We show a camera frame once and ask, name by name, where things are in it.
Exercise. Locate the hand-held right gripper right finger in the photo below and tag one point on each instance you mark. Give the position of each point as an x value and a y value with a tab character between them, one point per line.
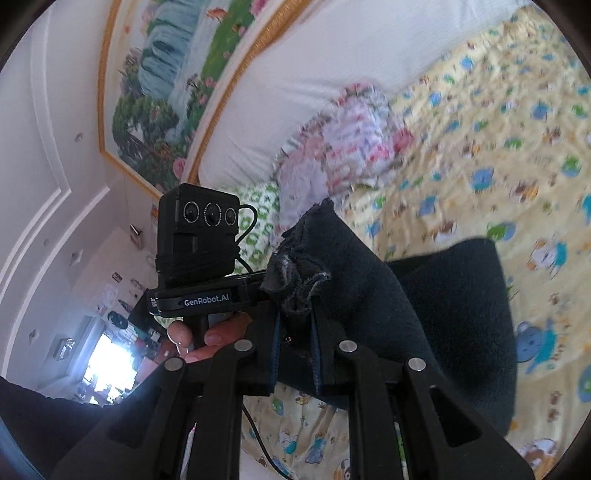
317	355

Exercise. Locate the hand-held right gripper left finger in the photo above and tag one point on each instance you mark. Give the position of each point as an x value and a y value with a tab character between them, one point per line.
277	355

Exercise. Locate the dark navy pants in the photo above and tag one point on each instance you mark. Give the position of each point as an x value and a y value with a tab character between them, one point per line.
415	323

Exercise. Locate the person's left hand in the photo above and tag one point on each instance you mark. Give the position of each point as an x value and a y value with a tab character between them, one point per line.
226	333

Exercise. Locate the green patterned pillow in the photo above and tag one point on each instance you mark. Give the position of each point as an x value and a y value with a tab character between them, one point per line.
261	207

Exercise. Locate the gold framed landscape painting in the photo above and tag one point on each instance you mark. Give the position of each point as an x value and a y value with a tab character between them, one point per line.
161	92

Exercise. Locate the bright window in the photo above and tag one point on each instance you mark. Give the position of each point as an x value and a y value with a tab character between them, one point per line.
111	360

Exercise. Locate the pink floral pillow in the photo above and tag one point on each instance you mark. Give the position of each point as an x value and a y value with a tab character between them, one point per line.
341	143

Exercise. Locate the white padded headboard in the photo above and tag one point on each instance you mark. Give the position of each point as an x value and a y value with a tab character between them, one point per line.
323	60

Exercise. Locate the yellow cartoon print bed sheet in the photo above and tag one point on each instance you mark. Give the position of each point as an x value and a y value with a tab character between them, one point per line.
485	138

